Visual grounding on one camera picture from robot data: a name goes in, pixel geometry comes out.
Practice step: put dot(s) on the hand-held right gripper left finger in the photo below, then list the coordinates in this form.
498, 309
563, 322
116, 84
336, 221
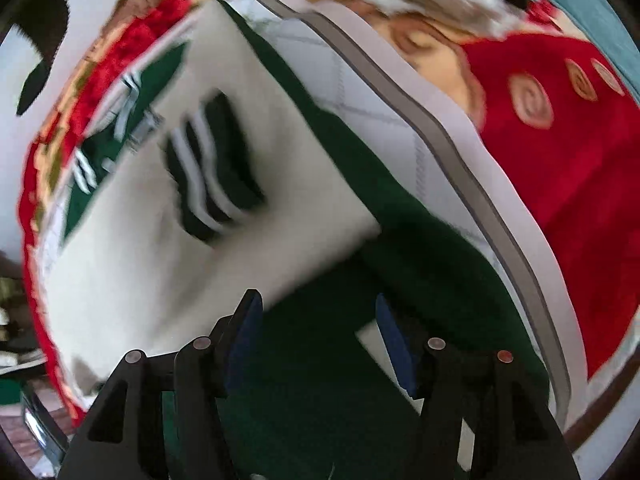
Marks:
245, 340

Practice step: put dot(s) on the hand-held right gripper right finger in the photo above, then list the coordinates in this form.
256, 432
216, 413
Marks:
395, 345

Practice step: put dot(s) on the green white striped garment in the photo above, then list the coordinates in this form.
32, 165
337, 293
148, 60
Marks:
310, 145

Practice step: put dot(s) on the shiny metal object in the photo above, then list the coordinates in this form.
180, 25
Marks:
45, 430

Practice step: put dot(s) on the dark clutter pile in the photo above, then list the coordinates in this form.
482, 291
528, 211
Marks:
17, 330

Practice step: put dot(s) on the red floral blanket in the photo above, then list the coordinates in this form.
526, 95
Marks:
575, 185

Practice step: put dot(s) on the white floral patterned mat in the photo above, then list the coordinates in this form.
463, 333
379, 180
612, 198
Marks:
350, 75

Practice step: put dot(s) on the dark hanging cloth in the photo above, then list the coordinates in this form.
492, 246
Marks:
47, 25

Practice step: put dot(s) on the light blue quilt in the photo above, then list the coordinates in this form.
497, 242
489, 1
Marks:
600, 25

